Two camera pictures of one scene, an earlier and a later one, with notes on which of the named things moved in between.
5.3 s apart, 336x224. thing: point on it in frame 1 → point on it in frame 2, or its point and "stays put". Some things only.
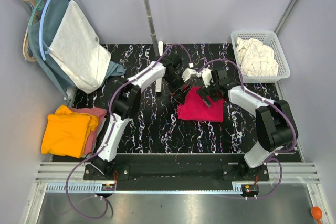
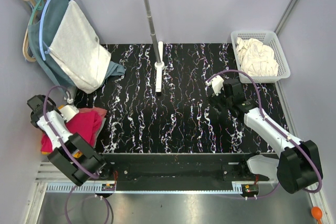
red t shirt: x=193 y=107 → x=86 y=125
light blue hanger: x=42 y=45 stays put
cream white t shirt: x=255 y=59 stays put
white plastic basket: x=261 y=55 stays put
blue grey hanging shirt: x=40 y=34 stays put
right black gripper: x=210 y=91 → x=219 y=102
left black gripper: x=179 y=89 → x=34 y=102
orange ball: x=317 y=213 stays put
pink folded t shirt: x=100 y=113 stays put
